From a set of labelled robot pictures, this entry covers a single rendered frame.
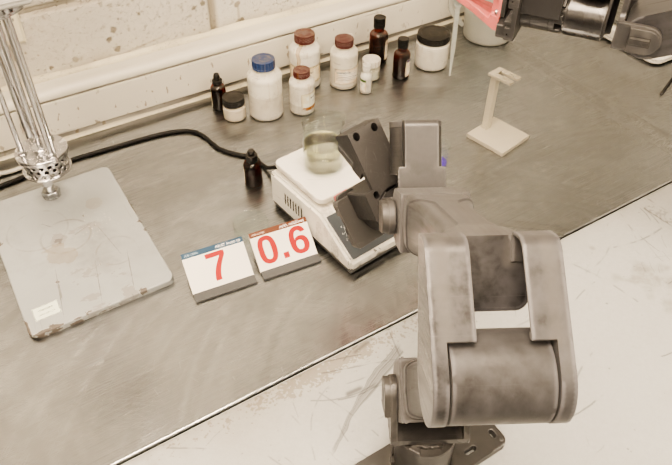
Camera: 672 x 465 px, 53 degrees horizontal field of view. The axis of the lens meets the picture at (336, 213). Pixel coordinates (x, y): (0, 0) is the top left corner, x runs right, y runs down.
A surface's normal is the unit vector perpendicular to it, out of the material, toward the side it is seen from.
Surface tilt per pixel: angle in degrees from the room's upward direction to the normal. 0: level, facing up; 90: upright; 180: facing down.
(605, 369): 0
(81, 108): 90
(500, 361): 15
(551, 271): 32
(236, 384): 0
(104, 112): 90
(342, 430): 0
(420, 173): 52
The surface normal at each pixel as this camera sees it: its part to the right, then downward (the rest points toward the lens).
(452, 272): 0.03, -0.26
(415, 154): 0.04, 0.07
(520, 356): 0.02, -0.53
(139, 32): 0.53, 0.58
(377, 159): 0.40, 0.06
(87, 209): 0.01, -0.74
